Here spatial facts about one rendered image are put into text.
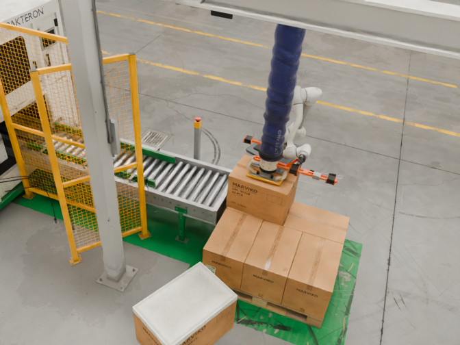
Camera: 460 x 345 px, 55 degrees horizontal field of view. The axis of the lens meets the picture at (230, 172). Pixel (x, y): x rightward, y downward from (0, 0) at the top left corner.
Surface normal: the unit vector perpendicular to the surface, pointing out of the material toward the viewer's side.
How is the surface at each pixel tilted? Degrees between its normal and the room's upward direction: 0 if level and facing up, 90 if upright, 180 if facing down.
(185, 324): 0
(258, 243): 0
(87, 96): 90
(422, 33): 90
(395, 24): 90
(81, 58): 90
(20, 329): 0
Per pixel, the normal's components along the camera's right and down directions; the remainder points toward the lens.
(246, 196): -0.40, 0.55
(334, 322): 0.07, -0.78
